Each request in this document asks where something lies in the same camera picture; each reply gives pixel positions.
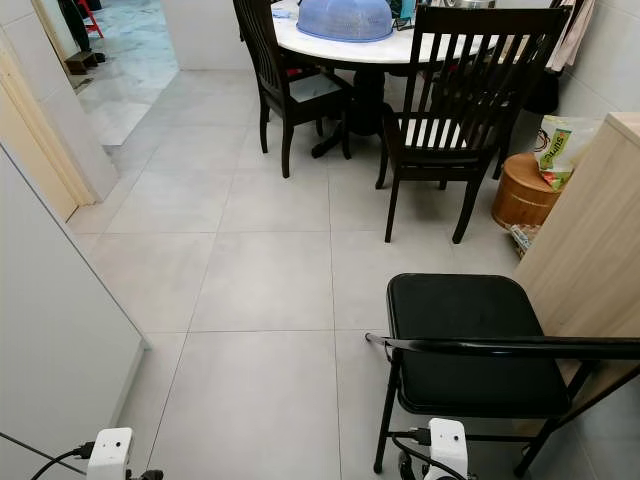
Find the egg carton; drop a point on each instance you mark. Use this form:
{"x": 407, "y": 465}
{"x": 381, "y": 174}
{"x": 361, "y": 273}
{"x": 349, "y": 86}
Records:
{"x": 523, "y": 238}

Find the round wooden stool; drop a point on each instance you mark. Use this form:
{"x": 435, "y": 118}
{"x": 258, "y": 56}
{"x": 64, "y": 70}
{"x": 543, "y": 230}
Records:
{"x": 520, "y": 198}

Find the round white dining table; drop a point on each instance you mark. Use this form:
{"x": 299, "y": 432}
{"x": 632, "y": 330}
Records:
{"x": 360, "y": 50}

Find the red stool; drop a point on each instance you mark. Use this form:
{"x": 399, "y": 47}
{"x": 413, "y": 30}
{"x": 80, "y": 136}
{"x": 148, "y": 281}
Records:
{"x": 93, "y": 18}

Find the black folding chair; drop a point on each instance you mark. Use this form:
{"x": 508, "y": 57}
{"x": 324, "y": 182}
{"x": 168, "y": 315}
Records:
{"x": 460, "y": 320}

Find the blue mesh food cover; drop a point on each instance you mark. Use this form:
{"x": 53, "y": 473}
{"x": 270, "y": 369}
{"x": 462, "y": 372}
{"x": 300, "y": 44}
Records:
{"x": 345, "y": 20}

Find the grey flat panel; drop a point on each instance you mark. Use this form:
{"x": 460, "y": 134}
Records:
{"x": 60, "y": 340}

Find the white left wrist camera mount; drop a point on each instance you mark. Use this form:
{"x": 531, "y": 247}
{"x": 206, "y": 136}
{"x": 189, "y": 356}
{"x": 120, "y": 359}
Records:
{"x": 110, "y": 455}

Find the beige hanging cloth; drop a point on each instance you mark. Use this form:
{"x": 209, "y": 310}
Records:
{"x": 575, "y": 35}

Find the green yellow snack bag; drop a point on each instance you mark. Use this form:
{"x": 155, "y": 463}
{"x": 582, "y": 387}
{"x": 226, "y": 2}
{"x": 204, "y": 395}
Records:
{"x": 558, "y": 148}

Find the light wooden door frame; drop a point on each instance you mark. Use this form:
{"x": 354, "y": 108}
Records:
{"x": 40, "y": 140}

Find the dark wooden slatted chair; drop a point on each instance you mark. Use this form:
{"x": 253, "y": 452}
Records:
{"x": 250, "y": 40}
{"x": 495, "y": 22}

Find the light wood cabinet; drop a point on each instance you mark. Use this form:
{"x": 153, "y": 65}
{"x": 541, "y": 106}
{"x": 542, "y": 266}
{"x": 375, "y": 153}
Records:
{"x": 590, "y": 250}

